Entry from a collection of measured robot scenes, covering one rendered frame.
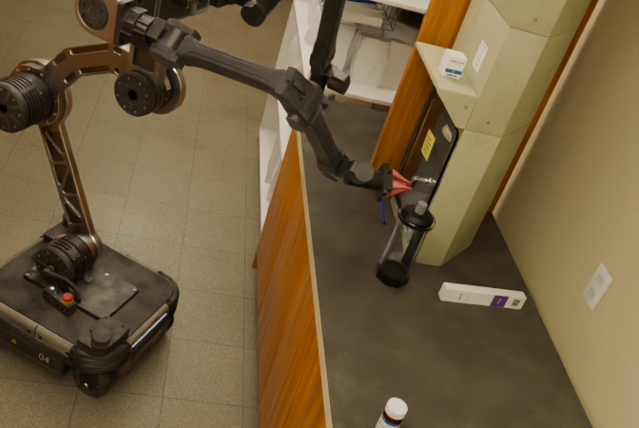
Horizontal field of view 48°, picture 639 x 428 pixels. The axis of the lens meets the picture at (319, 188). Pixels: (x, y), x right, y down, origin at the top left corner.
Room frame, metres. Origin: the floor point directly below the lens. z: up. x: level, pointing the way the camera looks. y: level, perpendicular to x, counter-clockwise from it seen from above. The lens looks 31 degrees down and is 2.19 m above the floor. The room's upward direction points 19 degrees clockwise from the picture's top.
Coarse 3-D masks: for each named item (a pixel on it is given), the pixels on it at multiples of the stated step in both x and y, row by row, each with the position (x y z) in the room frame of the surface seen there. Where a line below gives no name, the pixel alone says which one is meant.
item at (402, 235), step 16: (400, 208) 1.71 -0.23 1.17; (400, 224) 1.67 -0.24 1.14; (416, 224) 1.66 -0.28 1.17; (432, 224) 1.68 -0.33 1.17; (400, 240) 1.66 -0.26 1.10; (416, 240) 1.66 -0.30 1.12; (384, 256) 1.69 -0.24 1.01; (400, 256) 1.66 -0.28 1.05; (416, 256) 1.68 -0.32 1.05; (384, 272) 1.67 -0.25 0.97; (400, 272) 1.66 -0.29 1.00
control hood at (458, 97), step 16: (416, 48) 2.06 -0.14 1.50; (432, 48) 2.07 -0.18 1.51; (432, 64) 1.94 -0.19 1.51; (432, 80) 1.85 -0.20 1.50; (448, 80) 1.86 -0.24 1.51; (464, 80) 1.90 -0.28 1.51; (448, 96) 1.78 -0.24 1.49; (464, 96) 1.80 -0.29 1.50; (448, 112) 1.79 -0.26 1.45; (464, 112) 1.80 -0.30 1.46
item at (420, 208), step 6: (414, 204) 1.73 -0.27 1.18; (420, 204) 1.69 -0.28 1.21; (426, 204) 1.70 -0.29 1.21; (402, 210) 1.70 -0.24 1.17; (408, 210) 1.69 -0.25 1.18; (414, 210) 1.70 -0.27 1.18; (420, 210) 1.69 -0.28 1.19; (426, 210) 1.72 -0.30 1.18; (408, 216) 1.67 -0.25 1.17; (414, 216) 1.67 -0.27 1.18; (420, 216) 1.68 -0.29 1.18; (426, 216) 1.69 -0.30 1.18; (432, 216) 1.71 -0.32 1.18; (414, 222) 1.66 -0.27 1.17; (420, 222) 1.66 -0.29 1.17; (426, 222) 1.67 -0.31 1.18; (432, 222) 1.69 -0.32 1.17
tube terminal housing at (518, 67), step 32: (480, 0) 2.05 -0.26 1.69; (480, 32) 1.96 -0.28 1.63; (512, 32) 1.81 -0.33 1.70; (512, 64) 1.82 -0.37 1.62; (544, 64) 1.89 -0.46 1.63; (480, 96) 1.81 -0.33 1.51; (512, 96) 1.83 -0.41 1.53; (480, 128) 1.82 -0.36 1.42; (512, 128) 1.88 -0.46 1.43; (480, 160) 1.83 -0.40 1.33; (512, 160) 2.00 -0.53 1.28; (448, 192) 1.81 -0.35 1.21; (480, 192) 1.87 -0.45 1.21; (448, 224) 1.82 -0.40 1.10; (448, 256) 1.86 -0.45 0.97
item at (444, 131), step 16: (432, 96) 2.08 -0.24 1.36; (432, 112) 2.03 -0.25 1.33; (432, 128) 1.99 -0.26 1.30; (448, 128) 1.88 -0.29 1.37; (416, 144) 2.05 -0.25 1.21; (448, 144) 1.84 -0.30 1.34; (416, 160) 2.00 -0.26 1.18; (432, 160) 1.90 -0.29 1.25; (448, 160) 1.81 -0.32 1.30; (432, 176) 1.85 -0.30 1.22; (416, 192) 1.91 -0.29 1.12; (432, 192) 1.81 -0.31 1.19
